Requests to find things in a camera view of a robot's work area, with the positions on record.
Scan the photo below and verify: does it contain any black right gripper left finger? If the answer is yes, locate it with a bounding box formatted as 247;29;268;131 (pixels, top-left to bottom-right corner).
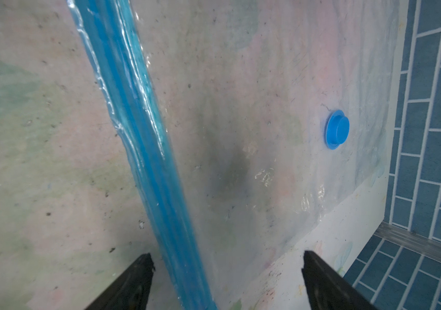
86;253;155;310

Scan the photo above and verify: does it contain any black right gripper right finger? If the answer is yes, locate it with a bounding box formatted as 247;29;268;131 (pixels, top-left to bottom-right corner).
301;251;376;310

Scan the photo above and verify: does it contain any clear vacuum bag blue zip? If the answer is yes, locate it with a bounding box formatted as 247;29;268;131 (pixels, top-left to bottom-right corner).
67;1;401;309

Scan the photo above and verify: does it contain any blue vacuum bag valve cap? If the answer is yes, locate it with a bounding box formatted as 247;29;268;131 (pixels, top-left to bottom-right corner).
324;110;350;150

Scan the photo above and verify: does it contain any aluminium corner post right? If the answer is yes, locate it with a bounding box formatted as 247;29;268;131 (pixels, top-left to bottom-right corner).
374;222;441;263

